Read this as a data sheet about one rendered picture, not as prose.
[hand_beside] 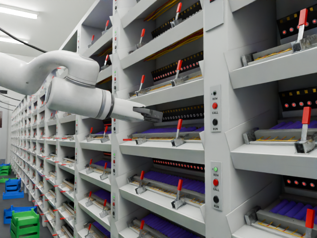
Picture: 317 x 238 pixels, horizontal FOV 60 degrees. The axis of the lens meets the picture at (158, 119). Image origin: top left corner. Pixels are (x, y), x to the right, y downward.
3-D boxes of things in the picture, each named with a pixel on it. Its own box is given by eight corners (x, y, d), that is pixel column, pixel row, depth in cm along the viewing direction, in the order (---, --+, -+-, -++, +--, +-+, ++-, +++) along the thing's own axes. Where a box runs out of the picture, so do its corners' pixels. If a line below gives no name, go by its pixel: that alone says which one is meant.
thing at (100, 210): (113, 235, 134) (104, 209, 132) (79, 207, 186) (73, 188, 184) (147, 214, 144) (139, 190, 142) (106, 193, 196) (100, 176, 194)
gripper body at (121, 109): (96, 119, 82) (129, 125, 88) (108, 116, 73) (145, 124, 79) (100, 95, 83) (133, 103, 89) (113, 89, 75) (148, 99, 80)
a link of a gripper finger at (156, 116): (141, 118, 83) (160, 122, 86) (146, 117, 80) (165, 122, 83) (143, 108, 83) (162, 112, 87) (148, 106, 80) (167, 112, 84)
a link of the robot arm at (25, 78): (14, 29, 80) (107, 63, 76) (2, 81, 83) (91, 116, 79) (-11, 23, 72) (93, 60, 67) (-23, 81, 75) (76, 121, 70)
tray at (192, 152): (209, 165, 76) (199, 132, 75) (121, 153, 128) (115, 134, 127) (254, 140, 87) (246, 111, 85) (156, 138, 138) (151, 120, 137)
